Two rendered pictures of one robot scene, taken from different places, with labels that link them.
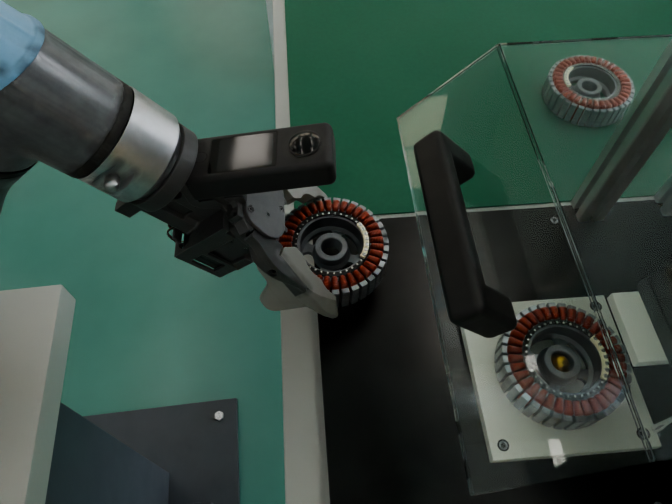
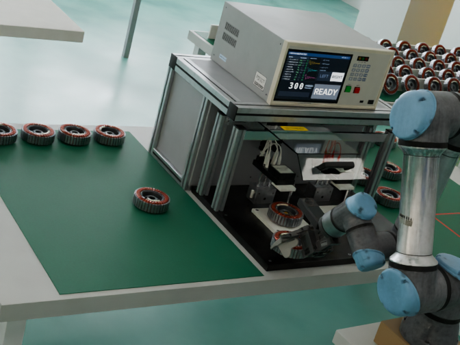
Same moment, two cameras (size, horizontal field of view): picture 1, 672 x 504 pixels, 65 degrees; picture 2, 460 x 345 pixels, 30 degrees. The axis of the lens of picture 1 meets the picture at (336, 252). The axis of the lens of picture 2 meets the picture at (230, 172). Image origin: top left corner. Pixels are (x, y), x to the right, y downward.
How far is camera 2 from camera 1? 2.50 m
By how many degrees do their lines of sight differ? 86
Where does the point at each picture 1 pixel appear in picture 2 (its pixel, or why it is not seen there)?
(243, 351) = not seen: outside the picture
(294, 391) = (322, 272)
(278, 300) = not seen: hidden behind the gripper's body
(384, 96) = (180, 254)
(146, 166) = not seen: hidden behind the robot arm
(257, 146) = (314, 209)
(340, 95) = (188, 266)
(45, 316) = (349, 330)
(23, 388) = (372, 328)
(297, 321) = (301, 272)
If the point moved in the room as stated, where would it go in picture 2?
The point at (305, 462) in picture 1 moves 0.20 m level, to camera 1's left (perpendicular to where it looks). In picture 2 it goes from (339, 269) to (376, 308)
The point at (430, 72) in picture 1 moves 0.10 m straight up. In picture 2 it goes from (155, 241) to (163, 210)
